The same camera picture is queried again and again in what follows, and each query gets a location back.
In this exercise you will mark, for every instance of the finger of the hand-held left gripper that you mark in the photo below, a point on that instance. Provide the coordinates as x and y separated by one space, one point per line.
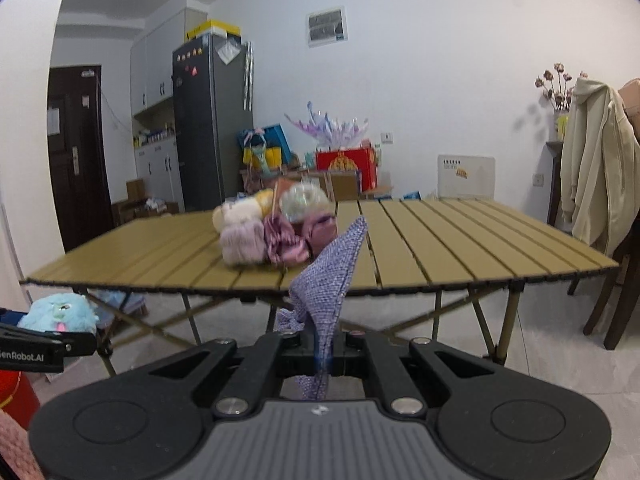
65 342

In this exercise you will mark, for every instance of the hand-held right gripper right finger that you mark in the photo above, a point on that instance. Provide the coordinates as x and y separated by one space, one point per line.
350 356

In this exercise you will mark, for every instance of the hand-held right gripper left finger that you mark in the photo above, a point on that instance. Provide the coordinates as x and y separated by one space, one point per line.
295 357

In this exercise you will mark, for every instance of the purple checked cloth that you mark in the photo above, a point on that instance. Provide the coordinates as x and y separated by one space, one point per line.
327 280

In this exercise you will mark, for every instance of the pink pleated cloth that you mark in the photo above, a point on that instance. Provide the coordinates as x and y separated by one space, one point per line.
285 242

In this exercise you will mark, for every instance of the blue fluffy plush toy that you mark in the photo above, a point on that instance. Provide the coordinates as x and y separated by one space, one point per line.
55 312

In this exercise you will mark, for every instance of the red plastic bucket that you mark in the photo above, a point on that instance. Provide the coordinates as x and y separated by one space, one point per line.
15 400

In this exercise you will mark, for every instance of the blue plastic container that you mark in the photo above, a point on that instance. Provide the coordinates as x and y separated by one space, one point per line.
117 300

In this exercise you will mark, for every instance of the pale pink yarn ball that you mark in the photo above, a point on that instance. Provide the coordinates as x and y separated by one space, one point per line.
242 245

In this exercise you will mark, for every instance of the pink plush pouch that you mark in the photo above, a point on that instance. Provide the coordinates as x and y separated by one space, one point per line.
320 232

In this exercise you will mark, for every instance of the dark wooden door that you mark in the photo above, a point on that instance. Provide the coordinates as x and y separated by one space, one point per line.
62 200

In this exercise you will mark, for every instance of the tan slatted folding table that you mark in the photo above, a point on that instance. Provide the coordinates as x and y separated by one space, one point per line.
450 240

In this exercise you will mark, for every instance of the cream yarn ball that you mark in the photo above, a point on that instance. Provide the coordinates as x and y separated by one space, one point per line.
240 212

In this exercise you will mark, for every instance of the pale green yarn ball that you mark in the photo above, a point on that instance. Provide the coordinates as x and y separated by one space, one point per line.
305 200

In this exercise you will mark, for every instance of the wooden stick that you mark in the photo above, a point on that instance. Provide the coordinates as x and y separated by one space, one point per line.
274 200

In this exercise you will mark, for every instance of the stack of cardboard boxes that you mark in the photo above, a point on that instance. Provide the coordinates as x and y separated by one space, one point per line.
142 202

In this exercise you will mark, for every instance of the cardboard box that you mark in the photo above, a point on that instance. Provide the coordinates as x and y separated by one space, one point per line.
342 186

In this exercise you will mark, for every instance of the red gift box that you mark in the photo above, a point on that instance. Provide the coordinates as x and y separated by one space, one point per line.
345 167

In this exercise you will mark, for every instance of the white base cabinet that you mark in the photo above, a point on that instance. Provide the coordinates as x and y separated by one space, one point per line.
160 172

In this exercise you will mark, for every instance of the yellow gift bag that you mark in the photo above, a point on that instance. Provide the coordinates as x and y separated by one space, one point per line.
262 156

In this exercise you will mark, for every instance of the white flat panel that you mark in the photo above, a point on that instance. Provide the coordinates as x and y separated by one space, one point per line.
466 176

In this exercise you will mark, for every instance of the blue storage box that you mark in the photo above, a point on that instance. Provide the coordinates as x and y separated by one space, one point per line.
275 140

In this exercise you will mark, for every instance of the row of small bottles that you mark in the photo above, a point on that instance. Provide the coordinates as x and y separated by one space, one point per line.
152 136

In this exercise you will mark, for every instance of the iridescent plastic flower bouquet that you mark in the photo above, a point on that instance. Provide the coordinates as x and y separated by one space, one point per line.
327 127

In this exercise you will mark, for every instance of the grey refrigerator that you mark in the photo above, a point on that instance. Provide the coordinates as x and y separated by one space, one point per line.
210 130

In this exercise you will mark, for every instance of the dark side table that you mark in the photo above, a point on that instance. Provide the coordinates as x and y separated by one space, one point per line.
554 180

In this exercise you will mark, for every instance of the dark wooden chair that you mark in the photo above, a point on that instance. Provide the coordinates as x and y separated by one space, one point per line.
617 300

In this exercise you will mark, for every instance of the beige hooded jacket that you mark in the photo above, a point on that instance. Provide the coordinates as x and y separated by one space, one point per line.
595 160

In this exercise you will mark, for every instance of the dried flowers in vase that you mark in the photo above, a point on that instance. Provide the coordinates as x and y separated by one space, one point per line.
556 90

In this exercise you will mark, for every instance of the yellow flat box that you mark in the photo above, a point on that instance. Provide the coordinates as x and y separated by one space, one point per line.
220 29

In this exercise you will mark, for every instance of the white wall cabinet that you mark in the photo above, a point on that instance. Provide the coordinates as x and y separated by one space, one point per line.
155 70

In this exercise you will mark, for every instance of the white wall fuse panel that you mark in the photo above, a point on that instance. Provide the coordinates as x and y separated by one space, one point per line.
326 26

